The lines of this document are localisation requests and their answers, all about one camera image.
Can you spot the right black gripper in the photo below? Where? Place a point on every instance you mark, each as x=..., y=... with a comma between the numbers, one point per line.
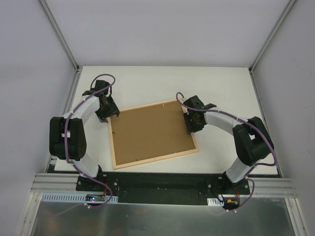
x=190, y=123

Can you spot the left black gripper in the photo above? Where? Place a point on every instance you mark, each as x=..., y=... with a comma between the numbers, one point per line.
x=110, y=112

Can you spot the light wooden picture frame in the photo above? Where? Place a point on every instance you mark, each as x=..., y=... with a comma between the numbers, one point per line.
x=115, y=147

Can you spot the brown backing board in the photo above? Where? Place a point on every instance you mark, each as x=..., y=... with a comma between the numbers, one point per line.
x=150, y=130

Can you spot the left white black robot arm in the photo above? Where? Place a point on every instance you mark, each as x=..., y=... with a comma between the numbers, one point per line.
x=67, y=139

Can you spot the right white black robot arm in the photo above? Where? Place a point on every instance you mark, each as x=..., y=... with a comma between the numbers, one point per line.
x=251, y=139

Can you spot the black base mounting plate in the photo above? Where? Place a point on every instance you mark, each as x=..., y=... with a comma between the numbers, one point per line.
x=163, y=188

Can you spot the aluminium front rail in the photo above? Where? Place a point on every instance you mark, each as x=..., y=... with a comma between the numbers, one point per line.
x=56, y=183

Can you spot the right white cable duct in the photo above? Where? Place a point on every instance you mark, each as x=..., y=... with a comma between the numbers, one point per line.
x=214, y=202

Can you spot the white cable duct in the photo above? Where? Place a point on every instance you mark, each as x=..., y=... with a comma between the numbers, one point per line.
x=78, y=198
x=214, y=202

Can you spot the left white cable duct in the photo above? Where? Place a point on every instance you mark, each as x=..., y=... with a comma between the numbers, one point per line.
x=78, y=198

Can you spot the left aluminium corner post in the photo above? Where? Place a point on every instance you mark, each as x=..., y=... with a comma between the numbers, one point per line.
x=58, y=33

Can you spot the aluminium corner post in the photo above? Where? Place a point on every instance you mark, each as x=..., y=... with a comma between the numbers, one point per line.
x=273, y=33
x=58, y=33

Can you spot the right aluminium corner post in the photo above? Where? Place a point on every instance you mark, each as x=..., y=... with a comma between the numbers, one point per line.
x=273, y=33

